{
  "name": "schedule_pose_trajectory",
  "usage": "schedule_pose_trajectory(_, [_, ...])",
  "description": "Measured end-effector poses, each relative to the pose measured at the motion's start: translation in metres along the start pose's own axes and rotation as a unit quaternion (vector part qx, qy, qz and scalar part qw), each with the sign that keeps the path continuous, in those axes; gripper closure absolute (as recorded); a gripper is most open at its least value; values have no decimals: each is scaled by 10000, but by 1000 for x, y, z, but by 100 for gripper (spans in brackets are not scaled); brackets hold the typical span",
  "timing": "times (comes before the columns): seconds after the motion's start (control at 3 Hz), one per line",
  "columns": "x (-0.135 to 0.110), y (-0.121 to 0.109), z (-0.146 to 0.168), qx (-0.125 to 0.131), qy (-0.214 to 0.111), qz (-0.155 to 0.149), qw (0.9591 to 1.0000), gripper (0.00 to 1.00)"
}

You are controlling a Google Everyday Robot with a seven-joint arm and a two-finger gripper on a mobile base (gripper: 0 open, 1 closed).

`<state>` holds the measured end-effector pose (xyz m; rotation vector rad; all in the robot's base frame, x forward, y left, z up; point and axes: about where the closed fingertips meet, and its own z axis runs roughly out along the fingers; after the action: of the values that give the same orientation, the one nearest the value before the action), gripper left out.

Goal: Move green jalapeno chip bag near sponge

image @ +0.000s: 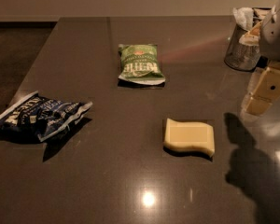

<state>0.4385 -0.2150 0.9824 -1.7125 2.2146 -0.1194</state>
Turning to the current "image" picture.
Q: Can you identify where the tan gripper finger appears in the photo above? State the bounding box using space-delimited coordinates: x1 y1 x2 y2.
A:
244 61 280 116

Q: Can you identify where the green jalapeno chip bag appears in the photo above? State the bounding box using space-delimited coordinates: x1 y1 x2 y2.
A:
119 44 165 86

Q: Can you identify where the yellow wavy sponge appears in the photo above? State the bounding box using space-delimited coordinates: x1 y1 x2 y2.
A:
164 119 215 158

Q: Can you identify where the blue salt vinegar chip bag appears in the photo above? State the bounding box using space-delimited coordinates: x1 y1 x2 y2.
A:
0 91 93 142

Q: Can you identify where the metal mesh utensil cup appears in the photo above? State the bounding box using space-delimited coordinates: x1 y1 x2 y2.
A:
223 7 272 72

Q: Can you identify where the white crumpled napkin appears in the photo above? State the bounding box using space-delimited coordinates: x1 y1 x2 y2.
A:
232 7 254 31

